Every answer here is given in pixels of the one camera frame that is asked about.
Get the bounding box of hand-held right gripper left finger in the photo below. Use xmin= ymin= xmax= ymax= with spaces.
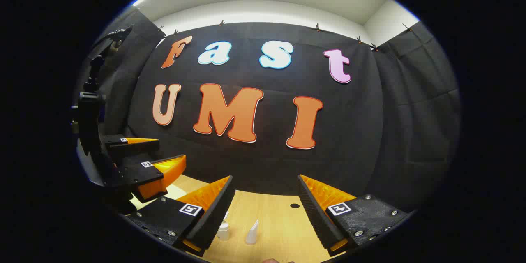
xmin=127 ymin=175 xmax=236 ymax=257

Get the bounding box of black backdrop cloth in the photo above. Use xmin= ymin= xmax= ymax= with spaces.
xmin=76 ymin=8 xmax=461 ymax=214

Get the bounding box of white pump bottle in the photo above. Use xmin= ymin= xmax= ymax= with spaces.
xmin=217 ymin=212 xmax=231 ymax=241

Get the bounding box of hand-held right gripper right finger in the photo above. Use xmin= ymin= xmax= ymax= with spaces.
xmin=297 ymin=175 xmax=411 ymax=257

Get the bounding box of pale yellow suitcase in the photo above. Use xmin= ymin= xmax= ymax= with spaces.
xmin=131 ymin=183 xmax=188 ymax=210

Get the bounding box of white squeeze tube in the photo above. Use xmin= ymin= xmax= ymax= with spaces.
xmin=245 ymin=219 xmax=259 ymax=245

